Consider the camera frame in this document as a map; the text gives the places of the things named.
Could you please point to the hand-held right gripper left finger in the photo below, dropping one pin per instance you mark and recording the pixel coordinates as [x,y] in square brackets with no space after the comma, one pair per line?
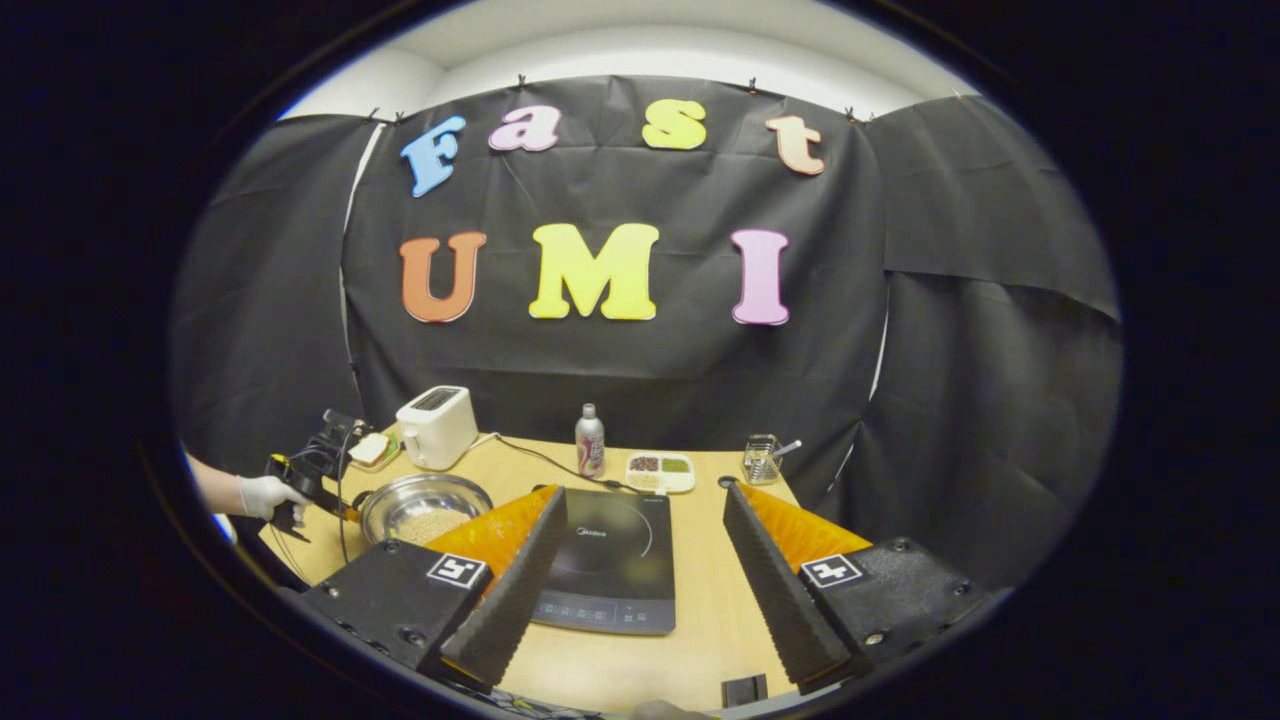
[510,600]

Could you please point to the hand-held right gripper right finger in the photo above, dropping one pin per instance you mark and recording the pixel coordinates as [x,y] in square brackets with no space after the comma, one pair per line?
[775,600]

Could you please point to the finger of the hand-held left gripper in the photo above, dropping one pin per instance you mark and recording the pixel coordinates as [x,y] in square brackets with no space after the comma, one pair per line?
[349,513]

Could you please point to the black induction cooktop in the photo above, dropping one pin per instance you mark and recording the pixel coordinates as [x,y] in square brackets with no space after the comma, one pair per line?
[620,560]

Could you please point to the sandwich on small plate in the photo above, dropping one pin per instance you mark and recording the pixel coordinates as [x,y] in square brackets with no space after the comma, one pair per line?
[372,451]

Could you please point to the pile of yellow soybeans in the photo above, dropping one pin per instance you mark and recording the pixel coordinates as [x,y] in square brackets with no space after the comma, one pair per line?
[432,525]

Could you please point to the white toaster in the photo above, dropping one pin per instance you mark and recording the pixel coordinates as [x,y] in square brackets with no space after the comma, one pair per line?
[436,430]

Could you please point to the white divided tray of beans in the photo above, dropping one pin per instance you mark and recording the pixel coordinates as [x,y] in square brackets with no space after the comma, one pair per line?
[660,472]

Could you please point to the silver bottle with pink label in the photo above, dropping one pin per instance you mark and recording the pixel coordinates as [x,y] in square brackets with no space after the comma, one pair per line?
[590,445]

